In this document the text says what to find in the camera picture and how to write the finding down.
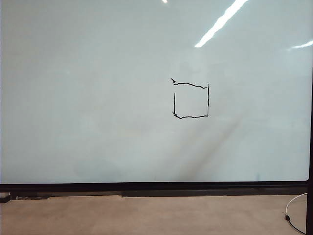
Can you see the black whiteboard pen tray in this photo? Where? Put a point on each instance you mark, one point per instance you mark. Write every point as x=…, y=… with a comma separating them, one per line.
x=207, y=194

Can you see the glass whiteboard with black frame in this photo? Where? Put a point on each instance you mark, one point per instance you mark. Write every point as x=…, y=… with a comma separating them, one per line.
x=97, y=98

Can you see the small black and white block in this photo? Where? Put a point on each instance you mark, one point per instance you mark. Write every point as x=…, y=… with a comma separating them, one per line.
x=4, y=198

